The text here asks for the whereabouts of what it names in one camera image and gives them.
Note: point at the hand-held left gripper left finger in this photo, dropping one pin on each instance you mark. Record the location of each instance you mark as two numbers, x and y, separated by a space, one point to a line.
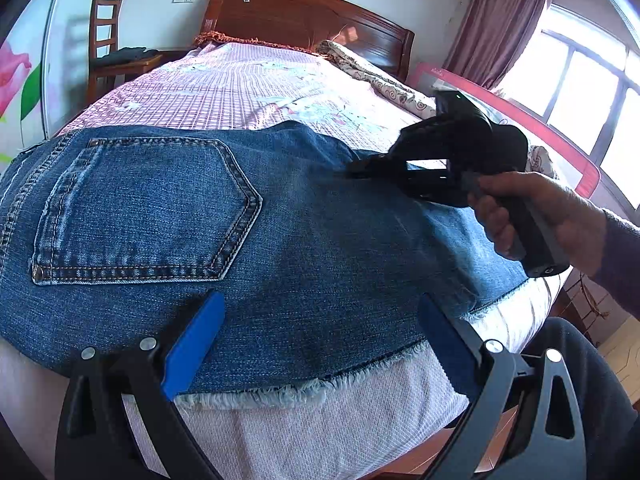
195 345

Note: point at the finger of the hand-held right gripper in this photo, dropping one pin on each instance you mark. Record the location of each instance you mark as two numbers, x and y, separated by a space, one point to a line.
380 162
400 180

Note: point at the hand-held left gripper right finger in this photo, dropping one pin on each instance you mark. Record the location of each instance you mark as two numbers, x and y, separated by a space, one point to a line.
445 345

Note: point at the blue denim pants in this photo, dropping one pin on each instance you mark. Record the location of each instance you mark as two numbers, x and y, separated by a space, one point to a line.
300 240

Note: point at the person's right forearm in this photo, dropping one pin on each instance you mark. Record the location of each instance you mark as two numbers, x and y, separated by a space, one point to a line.
622 265

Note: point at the person's right hand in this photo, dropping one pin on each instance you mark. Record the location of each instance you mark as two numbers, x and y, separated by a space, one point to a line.
555 205

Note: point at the floral swirl quilt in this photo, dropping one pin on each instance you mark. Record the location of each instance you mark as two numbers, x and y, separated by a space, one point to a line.
395 90

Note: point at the mauve curtain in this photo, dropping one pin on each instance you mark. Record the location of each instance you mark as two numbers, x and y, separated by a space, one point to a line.
500 20

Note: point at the white mattress cover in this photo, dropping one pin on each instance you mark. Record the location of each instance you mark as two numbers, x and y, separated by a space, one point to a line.
350 430

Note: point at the window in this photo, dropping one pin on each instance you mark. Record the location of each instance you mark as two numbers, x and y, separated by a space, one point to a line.
585 85

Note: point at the person's leg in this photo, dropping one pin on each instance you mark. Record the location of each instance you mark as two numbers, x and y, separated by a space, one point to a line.
590 390

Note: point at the wooden bed headboard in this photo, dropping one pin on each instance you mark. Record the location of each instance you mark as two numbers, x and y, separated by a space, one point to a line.
300 15

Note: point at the pink checked bed sheet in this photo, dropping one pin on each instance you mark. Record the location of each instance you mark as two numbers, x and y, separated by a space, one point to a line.
225 90

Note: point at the orange fringed cloth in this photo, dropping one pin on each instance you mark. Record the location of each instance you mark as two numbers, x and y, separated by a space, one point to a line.
240 40

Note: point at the dark cloth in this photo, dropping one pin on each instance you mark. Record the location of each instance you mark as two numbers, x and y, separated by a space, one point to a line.
122 55

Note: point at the wooden chair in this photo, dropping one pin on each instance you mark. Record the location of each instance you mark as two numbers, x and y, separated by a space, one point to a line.
102 35

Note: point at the flower print wardrobe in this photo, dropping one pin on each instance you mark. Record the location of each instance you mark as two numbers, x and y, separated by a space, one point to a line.
45 60

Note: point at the pink bed rail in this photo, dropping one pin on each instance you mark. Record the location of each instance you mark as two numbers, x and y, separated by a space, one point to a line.
545 132

